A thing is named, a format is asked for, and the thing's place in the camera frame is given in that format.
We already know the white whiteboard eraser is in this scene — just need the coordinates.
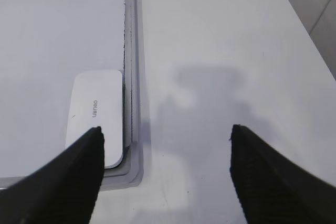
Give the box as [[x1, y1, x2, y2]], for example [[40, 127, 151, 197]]
[[65, 69, 123, 168]]

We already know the white whiteboard with grey frame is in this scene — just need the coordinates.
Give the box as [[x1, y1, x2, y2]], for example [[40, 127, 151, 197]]
[[1, 0, 143, 190]]

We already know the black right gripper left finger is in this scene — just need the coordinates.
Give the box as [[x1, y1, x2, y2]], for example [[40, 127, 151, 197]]
[[1, 127, 104, 223]]

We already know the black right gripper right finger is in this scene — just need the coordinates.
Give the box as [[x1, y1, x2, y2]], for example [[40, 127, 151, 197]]
[[229, 124, 335, 223]]

